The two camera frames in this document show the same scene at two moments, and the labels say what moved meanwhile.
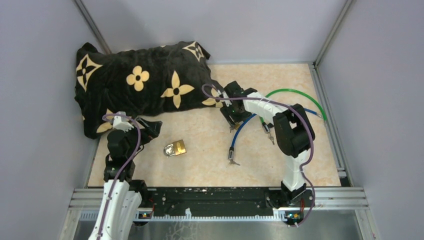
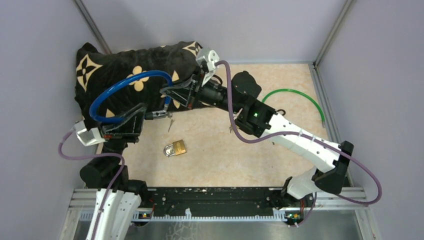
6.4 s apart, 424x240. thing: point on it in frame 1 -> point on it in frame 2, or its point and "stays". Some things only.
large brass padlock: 176,148 stays
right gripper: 226,111 -> 183,96
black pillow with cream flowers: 127,83 stays
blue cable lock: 231,150 -> 159,115
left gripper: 152,129 -> 129,130
